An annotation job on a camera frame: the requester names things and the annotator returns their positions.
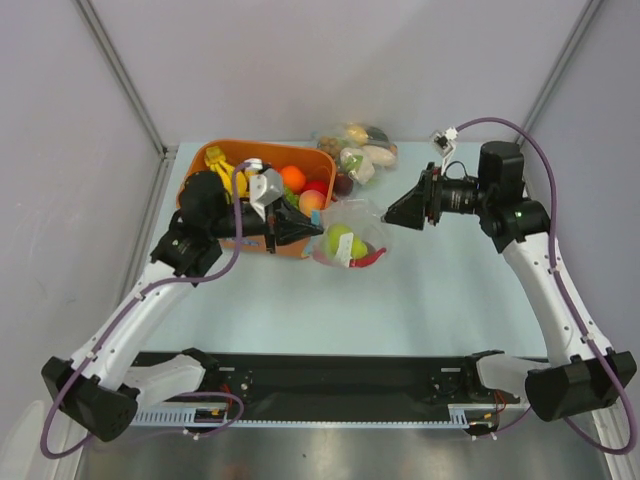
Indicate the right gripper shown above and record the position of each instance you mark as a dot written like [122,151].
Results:
[430,194]

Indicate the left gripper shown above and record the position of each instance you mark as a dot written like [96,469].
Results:
[288,225]

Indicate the clear zip top bag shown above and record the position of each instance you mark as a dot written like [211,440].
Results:
[364,217]

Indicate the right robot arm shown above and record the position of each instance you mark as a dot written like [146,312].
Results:
[583,371]

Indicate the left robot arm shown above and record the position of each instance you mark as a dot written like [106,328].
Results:
[96,387]

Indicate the fake peach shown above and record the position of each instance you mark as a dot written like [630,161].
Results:
[311,200]

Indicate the fake orange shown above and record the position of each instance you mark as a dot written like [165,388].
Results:
[293,178]

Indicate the red fake apple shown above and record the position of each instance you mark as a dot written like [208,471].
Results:
[316,185]

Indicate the green fake pear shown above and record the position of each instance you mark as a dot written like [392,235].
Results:
[336,232]

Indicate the red fake chili pepper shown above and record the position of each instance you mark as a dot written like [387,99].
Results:
[368,260]

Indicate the dark red fake plum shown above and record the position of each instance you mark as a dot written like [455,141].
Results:
[343,185]

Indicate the yellow fake banana bunch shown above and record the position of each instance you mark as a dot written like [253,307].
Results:
[216,161]

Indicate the orange plastic bin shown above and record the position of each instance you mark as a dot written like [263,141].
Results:
[315,164]

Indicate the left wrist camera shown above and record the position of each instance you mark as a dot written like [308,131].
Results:
[265,185]

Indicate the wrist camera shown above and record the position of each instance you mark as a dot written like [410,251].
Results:
[444,142]
[265,185]

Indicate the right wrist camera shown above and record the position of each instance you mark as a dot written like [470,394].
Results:
[444,142]

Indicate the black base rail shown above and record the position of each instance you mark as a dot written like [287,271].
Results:
[351,389]

